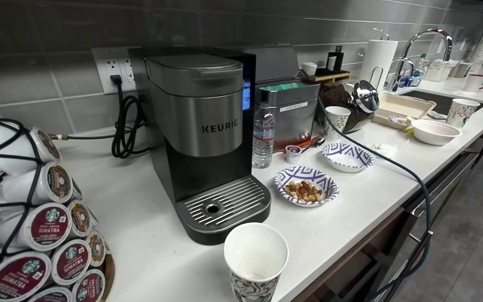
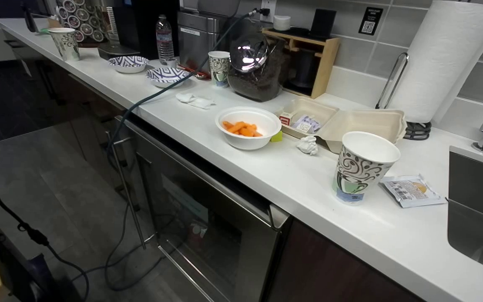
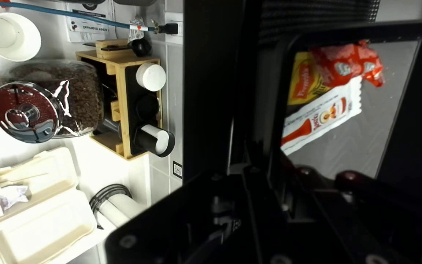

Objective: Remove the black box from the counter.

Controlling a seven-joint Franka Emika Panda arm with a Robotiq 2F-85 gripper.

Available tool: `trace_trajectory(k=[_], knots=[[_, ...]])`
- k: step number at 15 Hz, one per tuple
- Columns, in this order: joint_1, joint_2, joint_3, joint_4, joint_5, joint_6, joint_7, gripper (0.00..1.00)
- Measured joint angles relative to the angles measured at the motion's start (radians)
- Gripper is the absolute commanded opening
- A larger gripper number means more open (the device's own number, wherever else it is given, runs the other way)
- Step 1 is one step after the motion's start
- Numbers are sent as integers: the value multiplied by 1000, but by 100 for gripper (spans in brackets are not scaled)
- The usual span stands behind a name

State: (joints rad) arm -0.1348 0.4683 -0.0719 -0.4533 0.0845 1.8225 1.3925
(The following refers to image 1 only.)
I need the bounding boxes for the silver metal box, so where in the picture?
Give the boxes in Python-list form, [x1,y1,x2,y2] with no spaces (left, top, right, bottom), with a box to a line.
[255,47,322,149]

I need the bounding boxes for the clear water bottle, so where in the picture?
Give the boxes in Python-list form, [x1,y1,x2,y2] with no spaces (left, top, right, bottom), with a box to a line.
[251,89,277,171]

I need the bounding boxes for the Keurig coffee machine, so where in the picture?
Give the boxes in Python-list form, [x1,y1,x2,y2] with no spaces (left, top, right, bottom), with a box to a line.
[142,47,273,246]

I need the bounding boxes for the red utensil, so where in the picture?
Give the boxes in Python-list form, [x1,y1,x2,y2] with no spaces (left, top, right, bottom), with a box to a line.
[273,134,329,152]

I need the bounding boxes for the blue patterned bowl with nuts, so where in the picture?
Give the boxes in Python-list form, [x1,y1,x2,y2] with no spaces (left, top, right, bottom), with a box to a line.
[273,164,340,209]

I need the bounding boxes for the small patterned paper cup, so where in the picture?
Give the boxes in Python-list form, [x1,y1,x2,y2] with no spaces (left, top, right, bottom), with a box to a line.
[323,104,352,134]

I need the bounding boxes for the blue patterned empty bowl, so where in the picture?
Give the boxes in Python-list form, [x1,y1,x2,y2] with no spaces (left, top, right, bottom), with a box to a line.
[318,141,374,174]

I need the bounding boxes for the small white cup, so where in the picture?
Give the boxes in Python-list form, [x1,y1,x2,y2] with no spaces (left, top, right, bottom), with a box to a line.
[300,60,318,79]

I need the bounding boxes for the wooden rack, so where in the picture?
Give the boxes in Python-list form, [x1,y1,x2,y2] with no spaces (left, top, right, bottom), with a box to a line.
[310,68,352,85]

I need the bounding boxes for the black bottles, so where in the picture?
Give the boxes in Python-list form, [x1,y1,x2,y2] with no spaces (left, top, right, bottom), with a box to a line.
[325,45,345,73]

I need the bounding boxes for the dark lower cabinet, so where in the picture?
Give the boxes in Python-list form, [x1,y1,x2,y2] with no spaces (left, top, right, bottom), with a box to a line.
[290,206,422,302]

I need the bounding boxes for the beige clamshell takeout container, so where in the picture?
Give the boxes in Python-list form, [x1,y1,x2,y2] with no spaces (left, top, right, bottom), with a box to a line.
[372,90,438,131]

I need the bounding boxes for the white paper towel roll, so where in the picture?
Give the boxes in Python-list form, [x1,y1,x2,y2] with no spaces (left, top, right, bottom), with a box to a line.
[359,37,399,90]

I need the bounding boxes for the blue soap bottle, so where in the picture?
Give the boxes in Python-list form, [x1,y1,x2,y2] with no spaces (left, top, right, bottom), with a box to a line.
[397,57,431,89]

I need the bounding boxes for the white bowl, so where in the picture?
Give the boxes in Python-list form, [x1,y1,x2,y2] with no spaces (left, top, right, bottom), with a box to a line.
[409,117,463,147]

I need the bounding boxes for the steel sink basin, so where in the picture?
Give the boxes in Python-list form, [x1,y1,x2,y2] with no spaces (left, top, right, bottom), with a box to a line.
[402,89,483,115]

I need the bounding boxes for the large patterned paper cup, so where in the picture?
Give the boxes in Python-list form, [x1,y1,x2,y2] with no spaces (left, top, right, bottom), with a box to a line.
[446,97,481,129]

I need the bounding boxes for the chrome faucet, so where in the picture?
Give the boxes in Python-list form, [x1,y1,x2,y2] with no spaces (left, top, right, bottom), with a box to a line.
[399,27,456,85]

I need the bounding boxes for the white mug with red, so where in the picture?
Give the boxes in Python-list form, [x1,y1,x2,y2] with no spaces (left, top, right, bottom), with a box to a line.
[463,72,483,94]

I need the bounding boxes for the black coiled power cord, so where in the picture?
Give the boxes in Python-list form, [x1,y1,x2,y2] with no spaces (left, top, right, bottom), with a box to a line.
[109,73,149,159]

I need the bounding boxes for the white wall outlet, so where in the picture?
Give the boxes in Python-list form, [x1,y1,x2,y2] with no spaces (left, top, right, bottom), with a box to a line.
[90,47,137,95]

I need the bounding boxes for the dark green power cable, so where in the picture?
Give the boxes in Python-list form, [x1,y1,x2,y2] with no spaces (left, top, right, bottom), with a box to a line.
[315,97,434,302]

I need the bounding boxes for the wire coffee pod rack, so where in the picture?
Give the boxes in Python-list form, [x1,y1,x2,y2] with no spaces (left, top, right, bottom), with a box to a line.
[0,115,117,302]

